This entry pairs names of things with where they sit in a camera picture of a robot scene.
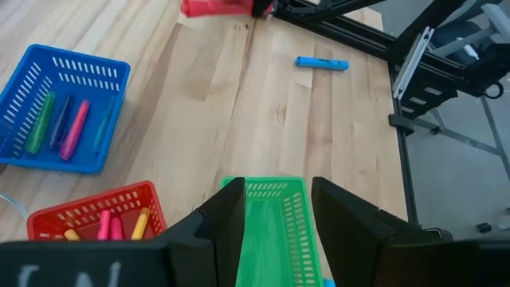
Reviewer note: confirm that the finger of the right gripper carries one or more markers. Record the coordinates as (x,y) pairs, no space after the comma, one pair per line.
(262,7)

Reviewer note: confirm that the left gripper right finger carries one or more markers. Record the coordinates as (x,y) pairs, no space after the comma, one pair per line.
(378,255)

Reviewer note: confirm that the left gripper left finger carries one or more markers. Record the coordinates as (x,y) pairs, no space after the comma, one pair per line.
(119,263)

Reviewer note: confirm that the yellow marker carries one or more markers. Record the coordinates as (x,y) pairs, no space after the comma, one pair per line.
(71,235)
(140,225)

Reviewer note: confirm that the reddish pink marker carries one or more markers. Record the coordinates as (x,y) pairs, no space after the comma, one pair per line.
(215,8)

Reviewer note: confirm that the light blue thick marker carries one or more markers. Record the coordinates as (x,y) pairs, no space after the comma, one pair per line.
(328,283)

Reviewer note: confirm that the light blue marker black print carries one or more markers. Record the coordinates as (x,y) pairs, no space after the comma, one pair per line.
(322,63)

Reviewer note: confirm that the purple marker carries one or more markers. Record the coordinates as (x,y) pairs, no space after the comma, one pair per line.
(60,123)

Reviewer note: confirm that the green marker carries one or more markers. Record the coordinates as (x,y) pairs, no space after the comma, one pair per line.
(40,123)

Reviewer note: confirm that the red plastic basket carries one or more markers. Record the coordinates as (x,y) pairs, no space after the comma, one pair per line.
(89,235)

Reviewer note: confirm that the green plastic basket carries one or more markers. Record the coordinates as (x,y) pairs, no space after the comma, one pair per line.
(275,239)

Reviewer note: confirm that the small black floor caster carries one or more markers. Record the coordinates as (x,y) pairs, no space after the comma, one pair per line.
(484,227)

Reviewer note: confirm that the blue plastic basket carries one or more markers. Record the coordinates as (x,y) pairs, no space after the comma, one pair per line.
(52,166)

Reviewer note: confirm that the grey metal floor stand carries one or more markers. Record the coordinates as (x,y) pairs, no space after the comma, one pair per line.
(462,137)

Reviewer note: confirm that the dark office chair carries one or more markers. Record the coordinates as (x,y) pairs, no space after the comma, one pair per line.
(454,38)

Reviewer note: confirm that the black aluminium table frame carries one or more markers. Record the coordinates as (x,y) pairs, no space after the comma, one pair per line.
(350,34)

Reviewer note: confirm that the black frame clamp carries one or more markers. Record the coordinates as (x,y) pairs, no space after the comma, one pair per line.
(401,124)

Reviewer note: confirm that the silver aluminium bracket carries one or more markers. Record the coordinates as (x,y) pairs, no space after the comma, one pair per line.
(412,60)

